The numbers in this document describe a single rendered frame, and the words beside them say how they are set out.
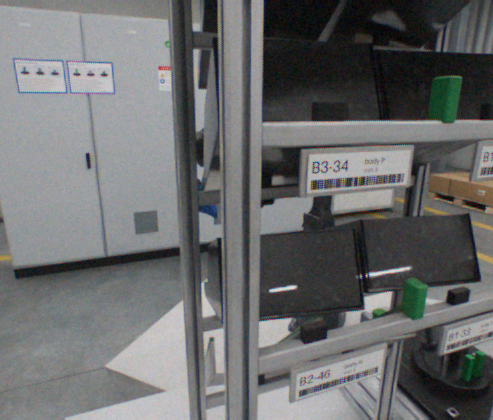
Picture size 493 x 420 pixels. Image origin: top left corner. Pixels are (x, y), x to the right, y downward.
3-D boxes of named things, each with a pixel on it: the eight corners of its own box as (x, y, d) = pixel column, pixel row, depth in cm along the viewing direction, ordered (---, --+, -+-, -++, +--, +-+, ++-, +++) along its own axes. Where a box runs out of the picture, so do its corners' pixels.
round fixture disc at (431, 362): (395, 355, 74) (396, 348, 73) (443, 341, 78) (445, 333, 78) (454, 406, 61) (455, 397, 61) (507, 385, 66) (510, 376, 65)
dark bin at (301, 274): (204, 296, 56) (202, 251, 57) (282, 289, 58) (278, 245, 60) (222, 325, 29) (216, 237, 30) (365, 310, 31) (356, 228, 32)
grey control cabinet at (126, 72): (94, 249, 379) (66, 25, 317) (178, 239, 411) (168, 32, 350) (92, 270, 331) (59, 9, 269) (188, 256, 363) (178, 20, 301)
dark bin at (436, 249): (287, 281, 61) (283, 239, 62) (355, 275, 63) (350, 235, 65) (368, 293, 34) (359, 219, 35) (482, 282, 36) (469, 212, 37)
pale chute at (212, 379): (205, 387, 63) (203, 361, 65) (274, 378, 66) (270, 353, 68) (212, 377, 39) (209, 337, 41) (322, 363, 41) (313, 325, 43)
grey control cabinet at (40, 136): (26, 258, 356) (-19, 18, 295) (107, 248, 384) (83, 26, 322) (14, 281, 308) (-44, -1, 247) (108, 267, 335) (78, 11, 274)
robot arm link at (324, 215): (331, 120, 92) (311, 118, 89) (350, 121, 86) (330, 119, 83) (317, 234, 100) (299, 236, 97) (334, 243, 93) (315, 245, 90)
